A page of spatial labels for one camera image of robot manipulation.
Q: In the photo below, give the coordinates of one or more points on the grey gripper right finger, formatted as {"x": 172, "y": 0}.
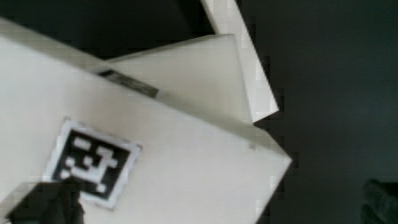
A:
{"x": 380, "y": 210}

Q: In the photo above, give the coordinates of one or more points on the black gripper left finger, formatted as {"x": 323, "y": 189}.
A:
{"x": 44, "y": 203}

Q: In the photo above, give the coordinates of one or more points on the white cabinet top block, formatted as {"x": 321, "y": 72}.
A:
{"x": 179, "y": 168}

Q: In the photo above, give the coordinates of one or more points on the white cabinet body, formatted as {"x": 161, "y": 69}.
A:
{"x": 193, "y": 70}

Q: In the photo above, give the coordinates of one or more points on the white fence rail right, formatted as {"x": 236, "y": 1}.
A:
{"x": 229, "y": 25}

